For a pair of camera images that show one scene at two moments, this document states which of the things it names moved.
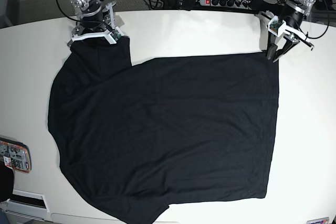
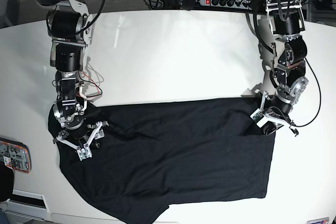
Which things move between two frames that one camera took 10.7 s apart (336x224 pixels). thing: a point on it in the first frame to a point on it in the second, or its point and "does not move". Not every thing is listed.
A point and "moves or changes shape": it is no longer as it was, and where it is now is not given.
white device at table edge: (28, 205) does not move
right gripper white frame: (277, 27) to (261, 117)
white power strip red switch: (223, 2) does not move
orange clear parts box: (16, 155) does not move
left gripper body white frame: (106, 34) to (84, 151)
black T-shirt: (133, 140) moves or changes shape
